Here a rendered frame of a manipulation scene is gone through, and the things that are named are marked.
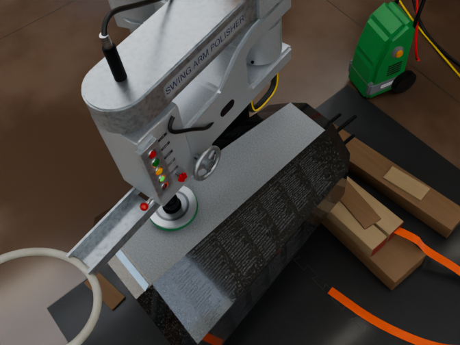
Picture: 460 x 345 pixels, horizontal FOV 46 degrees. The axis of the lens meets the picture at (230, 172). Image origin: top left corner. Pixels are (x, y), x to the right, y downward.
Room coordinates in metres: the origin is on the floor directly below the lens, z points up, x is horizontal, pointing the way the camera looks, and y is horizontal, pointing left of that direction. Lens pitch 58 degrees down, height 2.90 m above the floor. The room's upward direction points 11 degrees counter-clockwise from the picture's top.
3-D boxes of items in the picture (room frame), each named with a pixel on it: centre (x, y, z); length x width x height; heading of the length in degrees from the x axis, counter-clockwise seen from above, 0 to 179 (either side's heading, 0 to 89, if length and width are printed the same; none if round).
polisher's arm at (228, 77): (1.41, -0.03, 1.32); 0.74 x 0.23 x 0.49; 133
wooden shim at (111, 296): (1.19, 0.83, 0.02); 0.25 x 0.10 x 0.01; 40
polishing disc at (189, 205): (1.16, 0.27, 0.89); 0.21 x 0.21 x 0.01
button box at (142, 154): (1.02, 0.25, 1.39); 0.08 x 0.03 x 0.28; 133
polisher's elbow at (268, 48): (1.60, -0.21, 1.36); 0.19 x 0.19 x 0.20
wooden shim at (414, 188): (1.45, -0.99, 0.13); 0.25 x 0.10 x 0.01; 39
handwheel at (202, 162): (1.15, 0.10, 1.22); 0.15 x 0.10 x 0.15; 133
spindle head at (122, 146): (1.21, 0.21, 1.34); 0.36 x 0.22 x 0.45; 133
